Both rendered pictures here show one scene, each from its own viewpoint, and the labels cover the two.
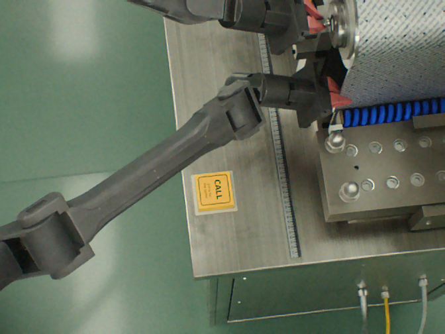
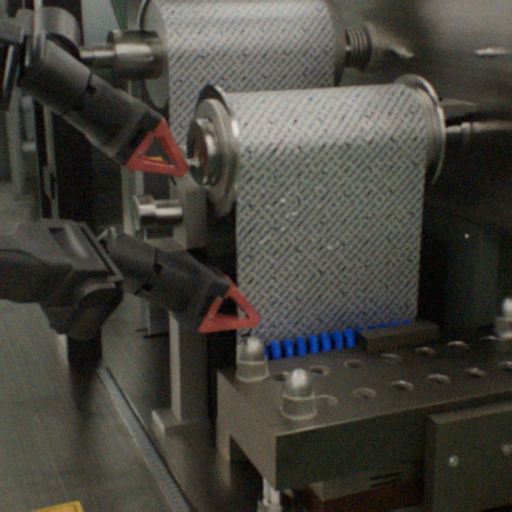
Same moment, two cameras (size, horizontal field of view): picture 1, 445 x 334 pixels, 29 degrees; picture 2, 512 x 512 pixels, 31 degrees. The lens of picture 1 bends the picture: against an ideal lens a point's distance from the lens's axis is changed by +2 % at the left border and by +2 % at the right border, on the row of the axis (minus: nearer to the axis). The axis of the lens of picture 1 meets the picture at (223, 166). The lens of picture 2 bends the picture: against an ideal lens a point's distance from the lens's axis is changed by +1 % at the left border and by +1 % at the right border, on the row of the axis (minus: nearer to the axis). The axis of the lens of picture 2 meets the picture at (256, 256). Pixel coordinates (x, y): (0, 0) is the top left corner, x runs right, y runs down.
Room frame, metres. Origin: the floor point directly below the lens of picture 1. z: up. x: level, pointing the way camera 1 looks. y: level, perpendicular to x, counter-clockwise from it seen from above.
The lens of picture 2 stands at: (-0.37, -0.01, 1.45)
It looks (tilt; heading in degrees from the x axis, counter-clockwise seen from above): 17 degrees down; 348
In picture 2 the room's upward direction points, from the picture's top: straight up
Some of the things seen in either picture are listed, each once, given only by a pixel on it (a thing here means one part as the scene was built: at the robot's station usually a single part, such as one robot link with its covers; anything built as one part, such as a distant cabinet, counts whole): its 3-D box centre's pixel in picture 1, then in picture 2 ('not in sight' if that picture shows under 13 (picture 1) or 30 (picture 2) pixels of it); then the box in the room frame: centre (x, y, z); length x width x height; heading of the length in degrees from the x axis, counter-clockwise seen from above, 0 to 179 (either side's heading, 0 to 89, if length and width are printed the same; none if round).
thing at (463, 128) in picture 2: not in sight; (436, 133); (0.69, -0.47, 1.25); 0.07 x 0.04 x 0.04; 100
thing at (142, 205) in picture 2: not in sight; (142, 212); (0.66, -0.10, 1.18); 0.04 x 0.02 x 0.04; 10
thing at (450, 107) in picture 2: not in sight; (443, 105); (0.69, -0.48, 1.28); 0.06 x 0.05 x 0.02; 100
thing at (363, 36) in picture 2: not in sight; (345, 47); (0.94, -0.43, 1.34); 0.07 x 0.07 x 0.07; 10
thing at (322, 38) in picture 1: (304, 58); (176, 309); (0.67, -0.14, 1.05); 0.06 x 0.05 x 0.31; 100
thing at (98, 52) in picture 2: not in sight; (88, 56); (0.87, -0.06, 1.34); 0.06 x 0.03 x 0.03; 100
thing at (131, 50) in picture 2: not in sight; (133, 55); (0.88, -0.12, 1.34); 0.06 x 0.06 x 0.06; 10
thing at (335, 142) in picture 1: (336, 140); (252, 355); (0.51, -0.20, 1.05); 0.04 x 0.04 x 0.04
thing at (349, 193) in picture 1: (350, 189); (298, 390); (0.42, -0.23, 1.05); 0.04 x 0.04 x 0.04
